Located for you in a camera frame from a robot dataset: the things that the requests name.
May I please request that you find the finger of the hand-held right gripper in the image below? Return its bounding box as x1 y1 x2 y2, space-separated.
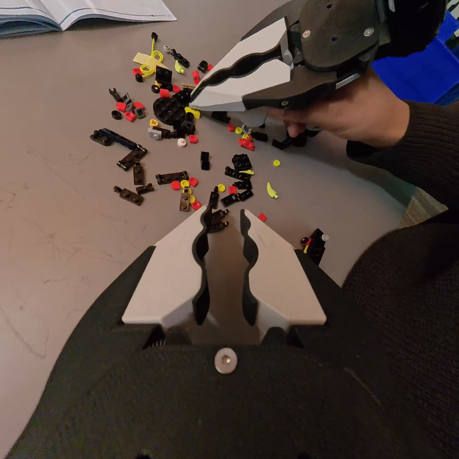
191 17 294 97
189 59 292 128

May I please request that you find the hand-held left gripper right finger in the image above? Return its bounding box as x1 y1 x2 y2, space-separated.
240 209 328 332

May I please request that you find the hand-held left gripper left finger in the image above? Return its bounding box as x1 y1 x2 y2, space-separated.
121 204 213 330

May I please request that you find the black red lego car assembly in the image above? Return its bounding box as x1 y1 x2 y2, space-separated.
301 228 329 266

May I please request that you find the pile of lego pieces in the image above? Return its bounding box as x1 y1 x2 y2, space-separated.
90 32 282 234

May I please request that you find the person's right forearm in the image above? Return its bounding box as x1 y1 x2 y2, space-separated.
346 100 459 210

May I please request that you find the large black round lego plate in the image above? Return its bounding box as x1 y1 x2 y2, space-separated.
153 97 187 125

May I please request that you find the lego instruction booklet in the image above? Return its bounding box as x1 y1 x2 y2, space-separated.
0 0 177 38

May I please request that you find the person's right hand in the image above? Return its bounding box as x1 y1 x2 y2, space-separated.
267 66 411 148

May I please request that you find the blue plastic storage bin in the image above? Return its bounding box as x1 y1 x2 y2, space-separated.
371 12 459 106

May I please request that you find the lime cord with tape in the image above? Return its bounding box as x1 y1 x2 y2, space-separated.
133 32 170 83

